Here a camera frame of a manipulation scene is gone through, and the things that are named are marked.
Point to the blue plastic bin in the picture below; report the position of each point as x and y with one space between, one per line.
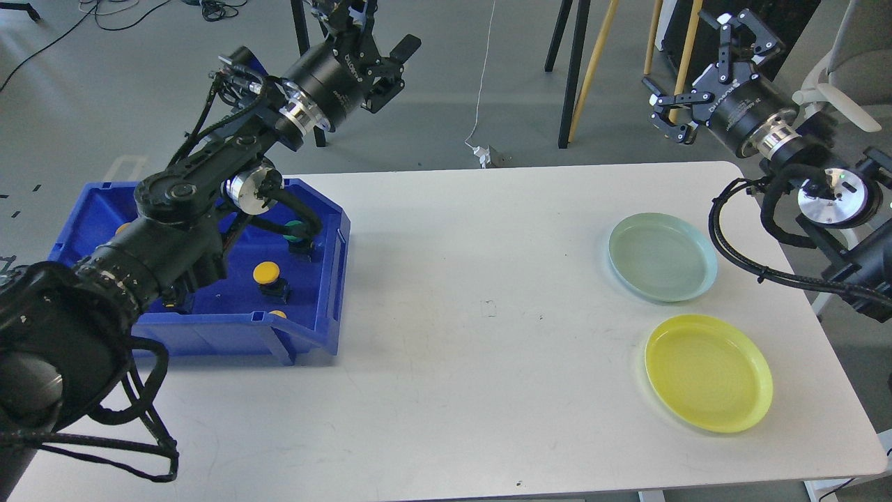
258 294

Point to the wooden leg left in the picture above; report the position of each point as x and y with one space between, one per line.
597 51

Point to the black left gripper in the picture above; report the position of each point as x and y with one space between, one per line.
345 72

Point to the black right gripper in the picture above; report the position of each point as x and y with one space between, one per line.
749 104

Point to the wooden leg right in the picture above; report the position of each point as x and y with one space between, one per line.
687 50

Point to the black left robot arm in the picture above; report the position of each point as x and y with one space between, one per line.
75 379

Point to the yellow plate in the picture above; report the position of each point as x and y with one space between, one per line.
708 373

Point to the light green plate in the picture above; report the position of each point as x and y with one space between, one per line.
662 258

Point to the white office chair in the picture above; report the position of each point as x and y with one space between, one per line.
855 74

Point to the yellow push button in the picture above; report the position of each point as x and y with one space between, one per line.
271 284

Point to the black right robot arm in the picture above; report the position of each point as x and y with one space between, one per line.
807 191

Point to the black stand legs right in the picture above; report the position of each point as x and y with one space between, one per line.
574 63

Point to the wooden leg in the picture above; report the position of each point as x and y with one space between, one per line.
687 50
597 51

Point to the green push button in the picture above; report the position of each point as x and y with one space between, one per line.
299 243

